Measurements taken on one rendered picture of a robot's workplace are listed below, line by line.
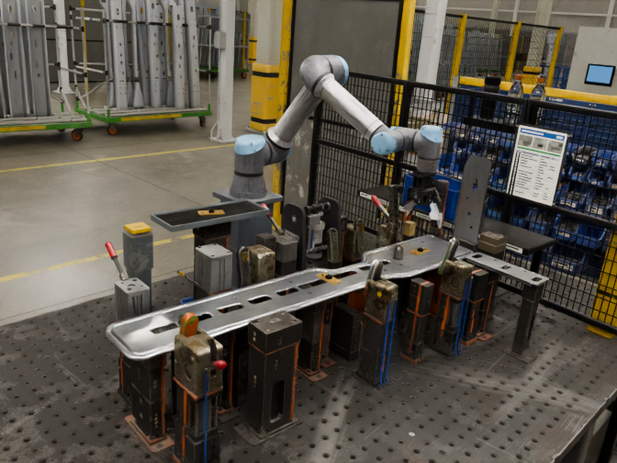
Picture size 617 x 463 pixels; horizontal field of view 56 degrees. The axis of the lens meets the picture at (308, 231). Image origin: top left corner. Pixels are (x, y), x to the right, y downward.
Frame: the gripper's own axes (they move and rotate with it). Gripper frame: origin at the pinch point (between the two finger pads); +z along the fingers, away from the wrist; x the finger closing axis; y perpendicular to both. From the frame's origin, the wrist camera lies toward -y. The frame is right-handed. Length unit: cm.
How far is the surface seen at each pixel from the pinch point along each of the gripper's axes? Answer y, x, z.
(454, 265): 8.4, 20.9, 7.3
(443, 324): 9.3, 20.3, 29.9
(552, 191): -55, 19, -8
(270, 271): 62, -11, 7
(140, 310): 105, -12, 7
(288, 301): 68, 6, 9
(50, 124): -83, -674, 89
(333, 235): 33.4, -12.7, 1.9
